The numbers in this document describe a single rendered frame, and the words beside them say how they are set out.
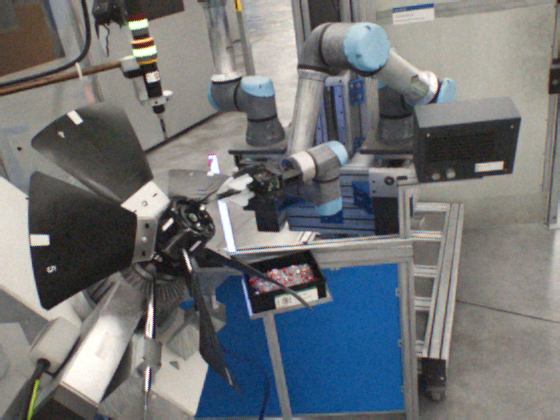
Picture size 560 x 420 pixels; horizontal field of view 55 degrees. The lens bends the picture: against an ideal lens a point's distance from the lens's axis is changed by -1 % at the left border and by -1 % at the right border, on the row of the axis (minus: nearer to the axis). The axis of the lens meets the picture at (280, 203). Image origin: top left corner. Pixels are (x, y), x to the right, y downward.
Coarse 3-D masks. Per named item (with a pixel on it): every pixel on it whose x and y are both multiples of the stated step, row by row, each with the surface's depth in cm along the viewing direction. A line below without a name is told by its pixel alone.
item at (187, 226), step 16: (176, 208) 112; (192, 208) 116; (160, 224) 111; (176, 224) 108; (192, 224) 112; (208, 224) 117; (160, 240) 111; (176, 240) 110; (192, 240) 110; (208, 240) 113; (160, 256) 113; (176, 256) 112; (192, 256) 115; (160, 272) 112; (176, 272) 115
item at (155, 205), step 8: (152, 184) 118; (144, 192) 117; (152, 192) 117; (160, 192) 117; (128, 200) 116; (136, 200) 116; (144, 200) 116; (152, 200) 117; (160, 200) 117; (168, 200) 118; (128, 208) 115; (136, 208) 116; (144, 208) 116; (152, 208) 116; (160, 208) 117
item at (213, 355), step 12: (192, 276) 104; (204, 312) 98; (204, 324) 94; (204, 336) 92; (216, 336) 100; (204, 348) 89; (216, 348) 96; (204, 360) 88; (216, 360) 92; (216, 372) 90
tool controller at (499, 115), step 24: (504, 96) 146; (432, 120) 142; (456, 120) 141; (480, 120) 139; (504, 120) 138; (432, 144) 144; (456, 144) 143; (480, 144) 143; (504, 144) 143; (432, 168) 149; (456, 168) 149; (480, 168) 149; (504, 168) 148
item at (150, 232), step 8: (152, 216) 109; (144, 224) 107; (152, 224) 109; (136, 232) 106; (144, 232) 108; (152, 232) 110; (136, 240) 106; (152, 240) 110; (136, 248) 106; (144, 248) 108; (152, 248) 110; (136, 256) 107; (152, 256) 111
